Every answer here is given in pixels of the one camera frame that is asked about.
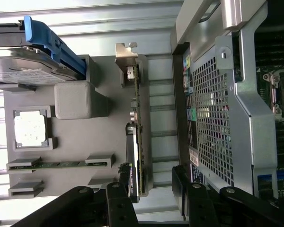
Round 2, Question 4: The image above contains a green RAM stick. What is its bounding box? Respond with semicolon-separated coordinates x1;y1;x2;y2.
8;160;108;170

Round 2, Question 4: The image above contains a grey parts rack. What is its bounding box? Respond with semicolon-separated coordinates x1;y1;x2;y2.
0;54;154;198

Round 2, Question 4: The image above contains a black open PC case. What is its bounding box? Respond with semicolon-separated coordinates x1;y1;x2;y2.
171;0;284;209

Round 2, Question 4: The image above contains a silver CPU chip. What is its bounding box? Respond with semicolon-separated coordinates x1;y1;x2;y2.
13;111;47;148

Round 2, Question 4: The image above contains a silver hard disk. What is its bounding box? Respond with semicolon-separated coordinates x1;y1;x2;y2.
0;22;79;85

